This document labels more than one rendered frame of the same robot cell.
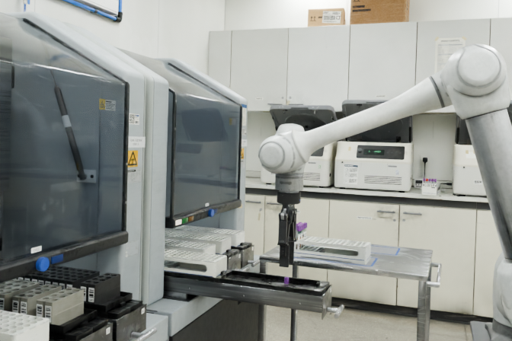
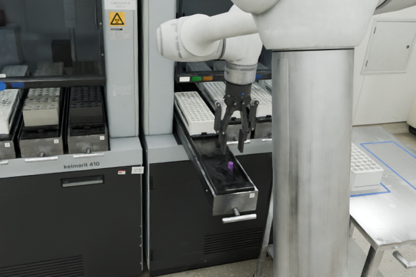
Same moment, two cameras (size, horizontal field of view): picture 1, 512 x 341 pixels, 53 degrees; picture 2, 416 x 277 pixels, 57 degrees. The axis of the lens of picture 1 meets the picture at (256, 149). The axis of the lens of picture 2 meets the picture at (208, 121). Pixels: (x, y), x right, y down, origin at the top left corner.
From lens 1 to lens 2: 1.29 m
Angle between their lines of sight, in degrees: 56
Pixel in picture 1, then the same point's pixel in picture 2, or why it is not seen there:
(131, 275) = (122, 109)
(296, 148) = (180, 38)
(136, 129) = not seen: outside the picture
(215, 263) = (191, 123)
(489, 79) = not seen: outside the picture
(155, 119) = not seen: outside the picture
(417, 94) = not seen: outside the picture
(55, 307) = (26, 114)
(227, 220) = not seen: hidden behind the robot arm
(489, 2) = not seen: outside the picture
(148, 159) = (144, 20)
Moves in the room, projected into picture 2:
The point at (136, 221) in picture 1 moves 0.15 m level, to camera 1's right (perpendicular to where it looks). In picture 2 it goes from (125, 70) to (145, 83)
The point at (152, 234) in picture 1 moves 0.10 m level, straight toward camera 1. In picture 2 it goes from (152, 83) to (130, 89)
